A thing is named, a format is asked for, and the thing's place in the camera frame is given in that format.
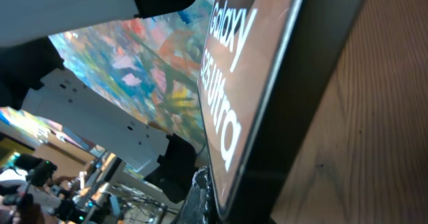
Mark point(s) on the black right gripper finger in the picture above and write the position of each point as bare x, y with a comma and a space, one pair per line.
198, 207

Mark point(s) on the bronze Galaxy smartphone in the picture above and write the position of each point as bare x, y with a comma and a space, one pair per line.
264, 70

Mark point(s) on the colourful abstract wall painting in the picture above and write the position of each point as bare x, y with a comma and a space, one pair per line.
147, 67

